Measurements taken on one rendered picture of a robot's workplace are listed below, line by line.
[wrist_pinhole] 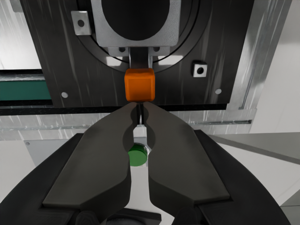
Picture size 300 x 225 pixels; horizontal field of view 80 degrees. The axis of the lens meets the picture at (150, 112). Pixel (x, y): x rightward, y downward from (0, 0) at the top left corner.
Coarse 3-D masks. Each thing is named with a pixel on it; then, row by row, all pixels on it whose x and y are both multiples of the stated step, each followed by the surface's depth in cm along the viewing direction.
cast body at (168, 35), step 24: (96, 0) 8; (120, 0) 8; (144, 0) 8; (168, 0) 8; (96, 24) 9; (120, 24) 8; (144, 24) 8; (168, 24) 9; (120, 48) 13; (168, 48) 13
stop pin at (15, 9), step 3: (9, 0) 18; (12, 0) 18; (15, 0) 18; (18, 0) 18; (12, 3) 18; (15, 3) 18; (18, 3) 18; (12, 6) 19; (15, 6) 19; (18, 6) 19; (12, 9) 19; (15, 9) 19; (18, 9) 19; (21, 9) 19
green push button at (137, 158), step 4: (132, 148) 28; (136, 148) 28; (140, 148) 29; (144, 148) 29; (128, 152) 28; (132, 152) 29; (136, 152) 29; (140, 152) 29; (144, 152) 29; (132, 156) 29; (136, 156) 29; (140, 156) 29; (144, 156) 29; (132, 160) 29; (136, 160) 29; (140, 160) 29; (144, 160) 30; (132, 164) 30; (136, 164) 30; (140, 164) 30
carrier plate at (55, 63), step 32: (32, 0) 18; (224, 0) 19; (32, 32) 19; (64, 32) 20; (224, 32) 20; (64, 64) 21; (96, 64) 21; (224, 64) 22; (64, 96) 23; (96, 96) 24; (160, 96) 24; (192, 96) 24; (224, 96) 24
